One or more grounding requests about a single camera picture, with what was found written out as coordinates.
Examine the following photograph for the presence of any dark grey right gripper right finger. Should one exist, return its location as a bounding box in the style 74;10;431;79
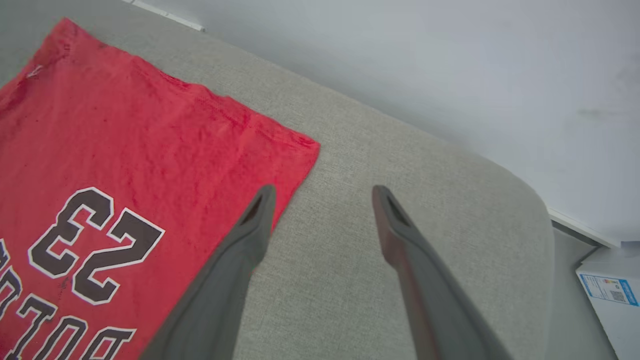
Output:
371;185;512;360

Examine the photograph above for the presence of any red basketball jersey garment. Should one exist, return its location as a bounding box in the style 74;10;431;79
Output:
0;17;321;360

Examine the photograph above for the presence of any grey fabric sofa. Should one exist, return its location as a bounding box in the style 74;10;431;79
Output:
0;0;556;360

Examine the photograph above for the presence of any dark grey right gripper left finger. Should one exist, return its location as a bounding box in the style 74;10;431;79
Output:
139;184;277;360

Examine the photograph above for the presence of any white box with blue label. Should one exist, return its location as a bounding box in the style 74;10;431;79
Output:
575;242;640;360

